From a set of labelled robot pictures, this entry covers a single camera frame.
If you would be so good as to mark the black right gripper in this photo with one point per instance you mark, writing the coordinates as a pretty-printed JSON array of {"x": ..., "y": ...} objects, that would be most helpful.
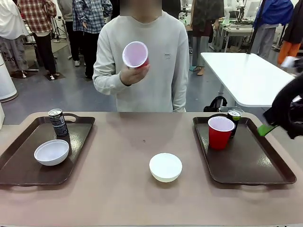
[{"x": 288, "y": 118}]

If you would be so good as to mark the black can with green print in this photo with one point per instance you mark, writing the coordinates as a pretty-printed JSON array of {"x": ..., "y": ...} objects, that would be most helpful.
[{"x": 235, "y": 120}]

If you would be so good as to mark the red plastic cup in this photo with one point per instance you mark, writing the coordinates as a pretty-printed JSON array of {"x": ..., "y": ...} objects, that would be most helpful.
[
  {"x": 219, "y": 137},
  {"x": 135, "y": 55}
]

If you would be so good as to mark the black Pepsi can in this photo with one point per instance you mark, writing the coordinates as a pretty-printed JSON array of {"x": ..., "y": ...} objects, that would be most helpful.
[{"x": 59, "y": 125}]

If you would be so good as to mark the white bowl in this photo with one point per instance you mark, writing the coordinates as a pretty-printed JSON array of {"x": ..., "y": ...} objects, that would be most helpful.
[
  {"x": 51, "y": 153},
  {"x": 165, "y": 168}
]

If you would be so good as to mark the person's left forearm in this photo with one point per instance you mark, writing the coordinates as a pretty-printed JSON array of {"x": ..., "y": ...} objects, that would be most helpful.
[{"x": 180, "y": 94}]

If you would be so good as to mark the person's right forearm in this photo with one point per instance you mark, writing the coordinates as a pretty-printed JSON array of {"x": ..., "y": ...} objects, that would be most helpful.
[{"x": 106, "y": 80}]

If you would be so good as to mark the person's right hand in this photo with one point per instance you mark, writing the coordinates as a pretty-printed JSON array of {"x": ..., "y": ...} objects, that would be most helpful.
[{"x": 132, "y": 75}]

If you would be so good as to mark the brown plastic tray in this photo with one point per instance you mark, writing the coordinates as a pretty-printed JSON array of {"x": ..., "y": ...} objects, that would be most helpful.
[
  {"x": 248, "y": 160},
  {"x": 28, "y": 172}
]

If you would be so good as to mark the black backpack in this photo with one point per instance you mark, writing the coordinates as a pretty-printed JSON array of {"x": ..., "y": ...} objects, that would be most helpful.
[{"x": 216, "y": 105}]

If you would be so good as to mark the large white table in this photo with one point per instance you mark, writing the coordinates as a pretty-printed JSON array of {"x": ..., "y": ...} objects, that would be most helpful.
[{"x": 246, "y": 75}]

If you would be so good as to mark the bystander in orange trousers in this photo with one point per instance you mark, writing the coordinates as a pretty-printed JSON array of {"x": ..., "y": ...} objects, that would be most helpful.
[{"x": 290, "y": 47}]

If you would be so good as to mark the background white workbench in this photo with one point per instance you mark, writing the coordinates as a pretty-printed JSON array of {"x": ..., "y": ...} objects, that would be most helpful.
[{"x": 234, "y": 29}]

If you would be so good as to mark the bystander in blue jacket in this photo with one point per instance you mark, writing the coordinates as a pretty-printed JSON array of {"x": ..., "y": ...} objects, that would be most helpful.
[{"x": 272, "y": 16}]

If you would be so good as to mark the person in beige sweatshirt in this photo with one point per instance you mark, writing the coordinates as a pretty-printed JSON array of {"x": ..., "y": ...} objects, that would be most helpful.
[{"x": 156, "y": 89}]

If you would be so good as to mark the bystander in dark clothes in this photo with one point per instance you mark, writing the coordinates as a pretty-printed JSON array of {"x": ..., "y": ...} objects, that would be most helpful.
[{"x": 204, "y": 23}]

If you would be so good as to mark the bystander in blue plaid shirt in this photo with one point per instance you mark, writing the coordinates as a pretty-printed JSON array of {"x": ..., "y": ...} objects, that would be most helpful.
[{"x": 91, "y": 19}]

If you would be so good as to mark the bystander with white shoes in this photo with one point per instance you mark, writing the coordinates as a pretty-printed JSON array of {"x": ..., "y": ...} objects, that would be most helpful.
[{"x": 71, "y": 35}]

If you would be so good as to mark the bystander in red plaid shirt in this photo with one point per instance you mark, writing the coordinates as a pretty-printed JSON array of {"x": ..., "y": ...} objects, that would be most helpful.
[{"x": 38, "y": 19}]

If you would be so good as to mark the white rounded cabinet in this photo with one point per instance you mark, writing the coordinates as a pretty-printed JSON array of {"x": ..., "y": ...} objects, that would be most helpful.
[{"x": 6, "y": 80}]

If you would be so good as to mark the bystander in white top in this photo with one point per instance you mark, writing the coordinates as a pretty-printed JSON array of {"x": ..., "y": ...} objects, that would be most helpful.
[{"x": 9, "y": 28}]

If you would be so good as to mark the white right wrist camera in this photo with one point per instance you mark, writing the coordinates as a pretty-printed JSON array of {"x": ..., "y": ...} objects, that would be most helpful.
[{"x": 289, "y": 62}]

